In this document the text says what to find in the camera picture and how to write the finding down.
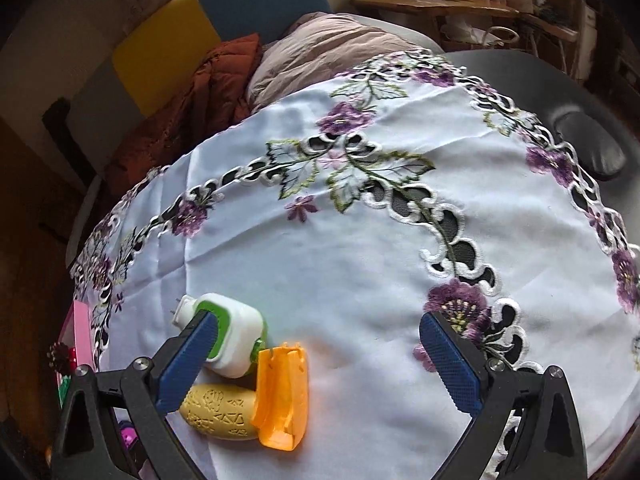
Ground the black padded table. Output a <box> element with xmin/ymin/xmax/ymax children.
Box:
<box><xmin>441</xmin><ymin>49</ymin><xmax>640</xmax><ymax>281</ymax></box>

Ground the wooden side desk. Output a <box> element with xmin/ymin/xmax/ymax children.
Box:
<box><xmin>352</xmin><ymin>0</ymin><xmax>579</xmax><ymax>44</ymax></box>

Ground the white green plug-in device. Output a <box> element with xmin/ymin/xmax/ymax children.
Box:
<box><xmin>172</xmin><ymin>292</ymin><xmax>268</xmax><ymax>379</ymax></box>

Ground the purple perforated cone toy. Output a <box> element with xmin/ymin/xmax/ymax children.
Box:
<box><xmin>118</xmin><ymin>419</ymin><xmax>140</xmax><ymax>462</ymax></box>

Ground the orange plastic clip piece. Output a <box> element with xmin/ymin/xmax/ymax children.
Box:
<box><xmin>250</xmin><ymin>344</ymin><xmax>309</xmax><ymax>452</ymax></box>

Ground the yellow blue grey headboard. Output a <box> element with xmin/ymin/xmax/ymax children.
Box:
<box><xmin>42</xmin><ymin>0</ymin><xmax>331</xmax><ymax>184</ymax></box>

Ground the dark red flower ornament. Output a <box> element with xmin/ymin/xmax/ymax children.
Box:
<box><xmin>47</xmin><ymin>341</ymin><xmax>77</xmax><ymax>377</ymax></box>

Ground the pink rimmed storage tray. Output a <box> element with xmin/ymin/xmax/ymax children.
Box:
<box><xmin>55</xmin><ymin>300</ymin><xmax>96</xmax><ymax>406</ymax></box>

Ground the rust brown jacket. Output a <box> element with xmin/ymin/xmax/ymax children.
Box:
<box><xmin>104</xmin><ymin>32</ymin><xmax>262</xmax><ymax>197</ymax></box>

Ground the yellow embossed oval object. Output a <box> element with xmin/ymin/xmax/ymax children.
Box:
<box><xmin>179</xmin><ymin>384</ymin><xmax>258</xmax><ymax>441</ymax></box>

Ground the pinkish beige quilt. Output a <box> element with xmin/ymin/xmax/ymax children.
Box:
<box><xmin>246</xmin><ymin>12</ymin><xmax>442</xmax><ymax>114</ymax></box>

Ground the white floral embroidered tablecloth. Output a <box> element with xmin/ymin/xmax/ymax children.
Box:
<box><xmin>72</xmin><ymin>50</ymin><xmax>639</xmax><ymax>479</ymax></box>

